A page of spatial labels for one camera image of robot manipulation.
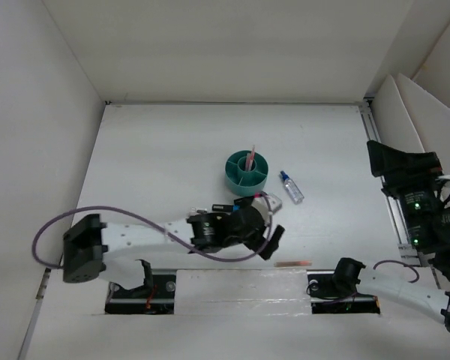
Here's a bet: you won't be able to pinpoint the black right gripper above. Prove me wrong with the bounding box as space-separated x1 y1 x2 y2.
364 137 443 248

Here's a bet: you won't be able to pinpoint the brown translucent pen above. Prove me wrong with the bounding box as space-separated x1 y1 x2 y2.
274 260 313 268

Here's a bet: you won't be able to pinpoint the blue capped black highlighter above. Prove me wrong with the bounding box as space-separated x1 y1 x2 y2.
211 204 239 213

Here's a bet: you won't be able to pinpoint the red translucent pen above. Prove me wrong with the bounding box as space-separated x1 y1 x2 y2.
250 145 255 171

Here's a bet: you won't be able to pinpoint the pink capped black highlighter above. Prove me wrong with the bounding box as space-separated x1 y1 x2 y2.
233 193 261 208

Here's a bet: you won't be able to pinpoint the purple translucent pen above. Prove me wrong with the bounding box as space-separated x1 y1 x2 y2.
244 153 252 171

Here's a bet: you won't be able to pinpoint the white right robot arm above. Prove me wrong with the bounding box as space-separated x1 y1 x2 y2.
331 140 450 333

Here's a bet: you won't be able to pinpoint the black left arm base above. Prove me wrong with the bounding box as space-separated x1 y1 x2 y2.
104 260 177 315

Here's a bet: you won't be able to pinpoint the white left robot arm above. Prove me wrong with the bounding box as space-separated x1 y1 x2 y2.
62 200 285 298

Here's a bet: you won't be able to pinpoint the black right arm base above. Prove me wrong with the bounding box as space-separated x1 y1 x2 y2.
306 271 381 315

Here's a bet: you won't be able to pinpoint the white foam boards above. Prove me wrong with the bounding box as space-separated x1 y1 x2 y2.
371 74 450 174

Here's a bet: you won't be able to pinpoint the clear blue-capped spray bottle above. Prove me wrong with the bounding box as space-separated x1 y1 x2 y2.
280 171 305 205

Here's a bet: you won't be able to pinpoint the teal round divided organizer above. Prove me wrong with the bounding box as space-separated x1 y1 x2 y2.
224 150 269 197

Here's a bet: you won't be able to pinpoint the pink white mini stapler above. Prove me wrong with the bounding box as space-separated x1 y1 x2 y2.
189 207 208 216

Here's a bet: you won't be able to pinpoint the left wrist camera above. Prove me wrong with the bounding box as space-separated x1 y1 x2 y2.
253 193 283 215

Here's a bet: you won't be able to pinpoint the aluminium rail right side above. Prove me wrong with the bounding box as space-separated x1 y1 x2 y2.
361 96 423 263

